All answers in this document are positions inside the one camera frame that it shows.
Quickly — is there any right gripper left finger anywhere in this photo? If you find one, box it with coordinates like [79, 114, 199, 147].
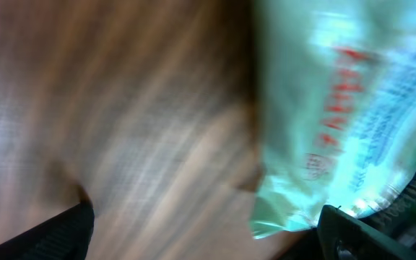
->
[0, 202, 95, 260]

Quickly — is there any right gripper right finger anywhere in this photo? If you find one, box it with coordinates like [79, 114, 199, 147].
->
[317, 205, 416, 260]

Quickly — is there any teal white tissue pack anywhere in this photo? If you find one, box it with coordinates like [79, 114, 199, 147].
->
[250, 0, 416, 239]

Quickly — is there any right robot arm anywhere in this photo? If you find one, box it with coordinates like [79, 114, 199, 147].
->
[0, 174, 416, 260]

